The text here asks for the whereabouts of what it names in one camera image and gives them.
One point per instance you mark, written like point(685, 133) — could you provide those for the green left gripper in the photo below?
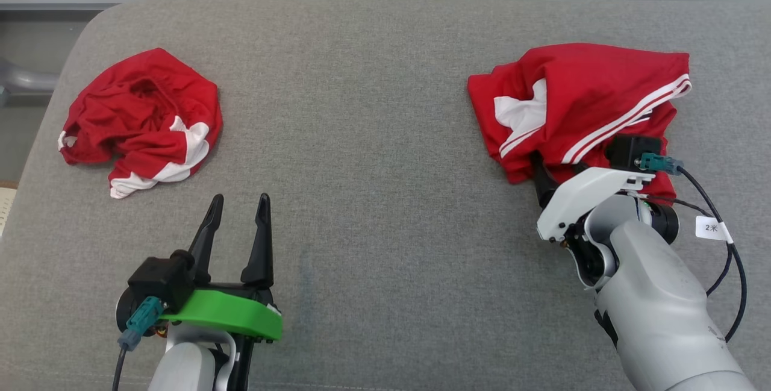
point(235, 312)

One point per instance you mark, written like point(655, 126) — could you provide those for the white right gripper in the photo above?
point(581, 198)

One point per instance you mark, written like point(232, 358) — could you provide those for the red jersey white stripes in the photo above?
point(590, 90)

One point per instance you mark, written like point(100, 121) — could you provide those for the red shorts white panels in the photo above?
point(120, 114)

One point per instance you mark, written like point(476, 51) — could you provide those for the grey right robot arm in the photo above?
point(656, 294)

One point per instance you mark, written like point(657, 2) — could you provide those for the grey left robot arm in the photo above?
point(181, 367)

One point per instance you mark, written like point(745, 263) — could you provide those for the grey fabric sofa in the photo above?
point(385, 138)

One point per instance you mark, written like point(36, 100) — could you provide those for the beige perforated panel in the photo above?
point(6, 210)

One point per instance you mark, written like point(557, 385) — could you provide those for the grey metal pipe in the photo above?
point(24, 81)

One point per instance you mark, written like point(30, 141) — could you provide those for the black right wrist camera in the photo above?
point(629, 151)

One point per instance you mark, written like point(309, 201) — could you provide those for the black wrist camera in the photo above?
point(159, 279)
point(629, 151)

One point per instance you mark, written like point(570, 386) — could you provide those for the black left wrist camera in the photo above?
point(159, 279)

